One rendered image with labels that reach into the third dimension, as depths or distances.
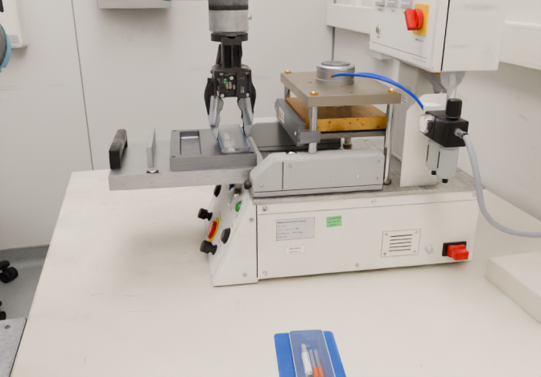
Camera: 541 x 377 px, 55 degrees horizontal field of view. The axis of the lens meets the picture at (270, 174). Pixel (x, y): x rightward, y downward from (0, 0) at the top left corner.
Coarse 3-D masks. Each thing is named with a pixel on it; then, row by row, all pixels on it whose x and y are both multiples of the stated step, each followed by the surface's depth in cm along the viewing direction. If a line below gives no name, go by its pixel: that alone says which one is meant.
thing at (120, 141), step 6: (120, 132) 108; (114, 138) 104; (120, 138) 104; (126, 138) 111; (114, 144) 100; (120, 144) 101; (126, 144) 111; (114, 150) 97; (120, 150) 99; (114, 156) 98; (120, 156) 99; (114, 162) 98; (120, 162) 98; (114, 168) 99
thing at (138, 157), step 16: (128, 144) 114; (144, 144) 114; (160, 144) 114; (128, 160) 103; (144, 160) 103; (160, 160) 103; (112, 176) 95; (128, 176) 96; (144, 176) 96; (160, 176) 97; (176, 176) 97; (192, 176) 98; (208, 176) 98; (224, 176) 99; (240, 176) 99
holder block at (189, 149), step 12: (180, 132) 114; (192, 132) 115; (204, 132) 114; (180, 144) 110; (192, 144) 110; (204, 144) 105; (216, 144) 105; (252, 144) 105; (180, 156) 98; (192, 156) 98; (204, 156) 98; (216, 156) 98; (228, 156) 99; (240, 156) 99; (252, 156) 100; (180, 168) 98; (192, 168) 98
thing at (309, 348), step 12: (300, 336) 83; (312, 336) 83; (300, 348) 80; (312, 348) 80; (324, 348) 80; (300, 360) 78; (312, 360) 78; (324, 360) 78; (300, 372) 75; (312, 372) 75; (324, 372) 75
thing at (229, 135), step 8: (224, 128) 113; (232, 128) 113; (240, 128) 113; (224, 136) 107; (232, 136) 107; (240, 136) 107; (224, 144) 101; (232, 144) 101; (240, 144) 101; (248, 144) 101
